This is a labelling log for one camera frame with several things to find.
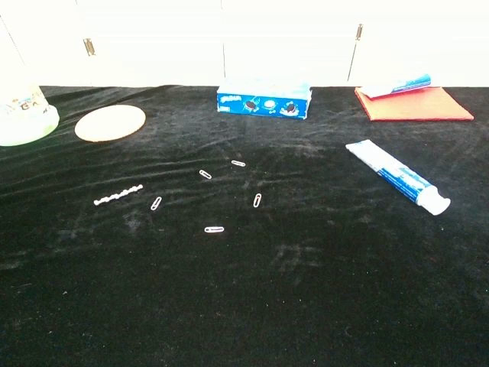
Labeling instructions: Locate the blue cookie box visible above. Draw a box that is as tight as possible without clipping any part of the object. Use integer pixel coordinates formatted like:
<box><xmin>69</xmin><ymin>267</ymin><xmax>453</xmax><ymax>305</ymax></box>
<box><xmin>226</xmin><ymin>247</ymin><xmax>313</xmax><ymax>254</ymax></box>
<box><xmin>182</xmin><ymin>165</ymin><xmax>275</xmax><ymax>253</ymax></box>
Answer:
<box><xmin>216</xmin><ymin>78</ymin><xmax>313</xmax><ymax>120</ymax></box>

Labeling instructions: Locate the black velvet tablecloth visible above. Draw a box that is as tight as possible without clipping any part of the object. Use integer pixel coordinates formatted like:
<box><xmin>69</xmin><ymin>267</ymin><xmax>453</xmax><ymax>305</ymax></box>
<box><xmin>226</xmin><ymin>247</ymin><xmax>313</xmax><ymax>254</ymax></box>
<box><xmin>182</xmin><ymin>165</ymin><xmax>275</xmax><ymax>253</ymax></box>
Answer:
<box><xmin>0</xmin><ymin>84</ymin><xmax>489</xmax><ymax>367</ymax></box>

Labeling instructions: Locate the round woven coaster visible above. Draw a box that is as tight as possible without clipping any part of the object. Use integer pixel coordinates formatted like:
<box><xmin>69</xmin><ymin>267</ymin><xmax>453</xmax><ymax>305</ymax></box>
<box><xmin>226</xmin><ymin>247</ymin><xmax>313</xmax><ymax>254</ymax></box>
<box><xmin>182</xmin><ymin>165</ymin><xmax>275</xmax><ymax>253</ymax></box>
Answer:
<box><xmin>74</xmin><ymin>104</ymin><xmax>147</xmax><ymax>143</ymax></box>

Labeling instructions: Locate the white blue toothpaste tube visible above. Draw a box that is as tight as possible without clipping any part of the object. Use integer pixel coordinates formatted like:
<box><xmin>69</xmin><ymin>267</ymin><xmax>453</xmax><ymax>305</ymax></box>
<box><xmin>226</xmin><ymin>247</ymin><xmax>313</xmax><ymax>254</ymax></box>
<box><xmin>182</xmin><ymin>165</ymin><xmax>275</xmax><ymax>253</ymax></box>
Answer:
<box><xmin>345</xmin><ymin>139</ymin><xmax>452</xmax><ymax>216</ymax></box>

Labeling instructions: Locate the toothpaste tube with barcode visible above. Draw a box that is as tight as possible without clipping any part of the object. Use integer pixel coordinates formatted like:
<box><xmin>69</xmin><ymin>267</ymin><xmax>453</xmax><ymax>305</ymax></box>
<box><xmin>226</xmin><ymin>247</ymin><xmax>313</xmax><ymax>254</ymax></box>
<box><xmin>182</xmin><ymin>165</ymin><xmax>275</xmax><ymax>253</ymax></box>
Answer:
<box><xmin>360</xmin><ymin>73</ymin><xmax>432</xmax><ymax>99</ymax></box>

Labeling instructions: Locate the red square cloth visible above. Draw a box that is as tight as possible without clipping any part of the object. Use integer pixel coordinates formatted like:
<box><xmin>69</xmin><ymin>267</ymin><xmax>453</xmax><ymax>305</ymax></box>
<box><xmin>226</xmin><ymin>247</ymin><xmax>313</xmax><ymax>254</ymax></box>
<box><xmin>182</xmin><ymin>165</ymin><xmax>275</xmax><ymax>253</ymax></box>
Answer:
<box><xmin>354</xmin><ymin>86</ymin><xmax>475</xmax><ymax>122</ymax></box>

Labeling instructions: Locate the green tub with white lid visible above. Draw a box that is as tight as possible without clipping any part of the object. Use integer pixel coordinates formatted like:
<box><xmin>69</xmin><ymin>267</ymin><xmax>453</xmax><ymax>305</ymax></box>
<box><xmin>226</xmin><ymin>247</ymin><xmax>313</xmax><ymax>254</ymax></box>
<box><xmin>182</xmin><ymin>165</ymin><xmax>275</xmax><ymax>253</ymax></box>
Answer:
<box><xmin>0</xmin><ymin>82</ymin><xmax>60</xmax><ymax>148</ymax></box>

